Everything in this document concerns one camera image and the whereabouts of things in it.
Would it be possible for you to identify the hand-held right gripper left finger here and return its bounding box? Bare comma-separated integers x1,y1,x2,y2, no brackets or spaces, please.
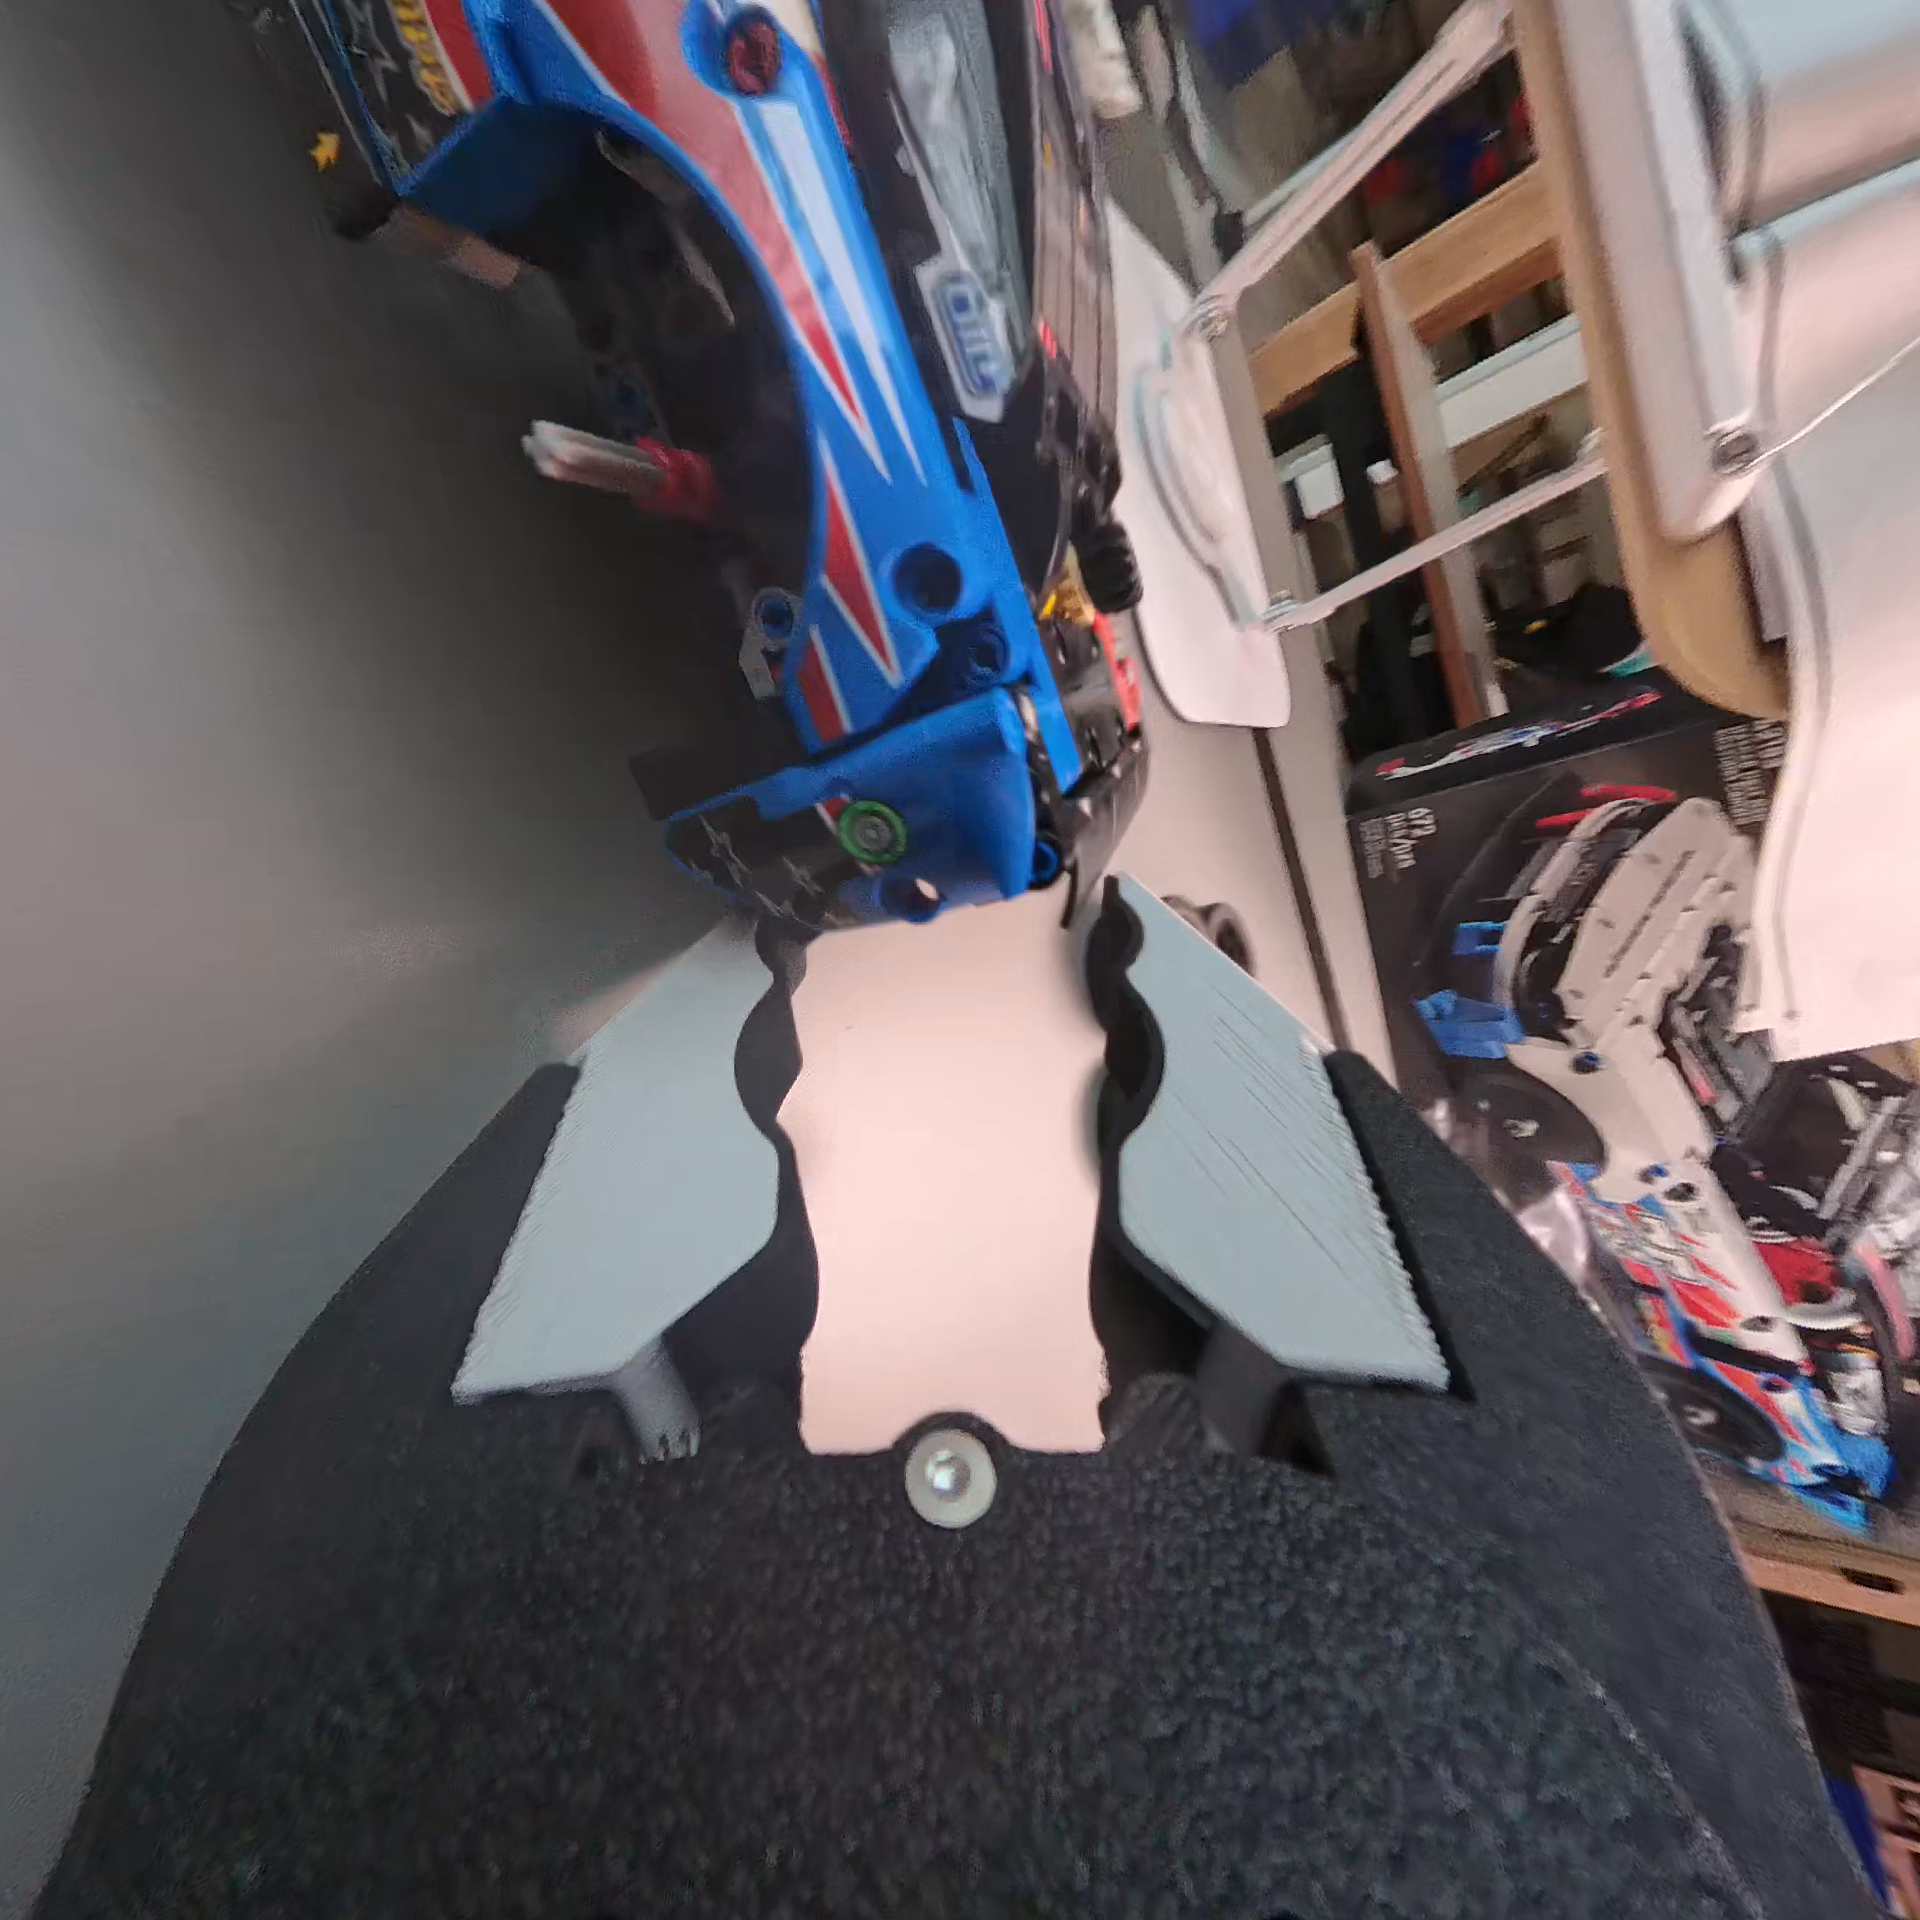
455,920,823,1460

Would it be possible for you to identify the instruction booklet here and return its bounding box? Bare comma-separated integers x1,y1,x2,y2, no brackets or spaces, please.
1626,0,1920,1059

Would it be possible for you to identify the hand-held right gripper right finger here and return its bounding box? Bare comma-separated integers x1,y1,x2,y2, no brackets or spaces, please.
1076,878,1454,1396

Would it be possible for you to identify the black toy set box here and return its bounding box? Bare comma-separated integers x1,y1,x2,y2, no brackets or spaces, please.
1344,717,1920,1532

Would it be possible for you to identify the grey desk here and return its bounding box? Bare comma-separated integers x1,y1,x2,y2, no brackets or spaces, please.
780,195,1404,1456

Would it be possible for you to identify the blue white toy race car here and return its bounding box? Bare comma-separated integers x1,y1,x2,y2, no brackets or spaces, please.
300,0,1156,928

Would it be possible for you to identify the wooden table frame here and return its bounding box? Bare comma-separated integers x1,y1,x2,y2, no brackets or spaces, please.
1246,165,1593,723

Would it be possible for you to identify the white wire book stand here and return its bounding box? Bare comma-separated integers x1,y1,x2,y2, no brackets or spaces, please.
1117,0,1920,730

